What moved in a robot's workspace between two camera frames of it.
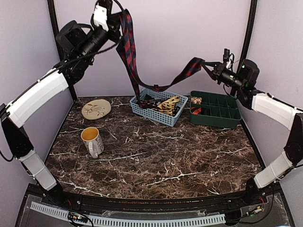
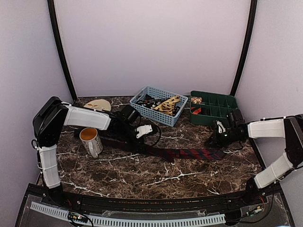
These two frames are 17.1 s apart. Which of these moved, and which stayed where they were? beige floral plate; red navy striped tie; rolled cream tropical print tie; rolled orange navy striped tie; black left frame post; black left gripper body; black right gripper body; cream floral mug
Moved: black right gripper body; black left gripper body; red navy striped tie
Stayed: beige floral plate; cream floral mug; black left frame post; rolled orange navy striped tie; rolled cream tropical print tie
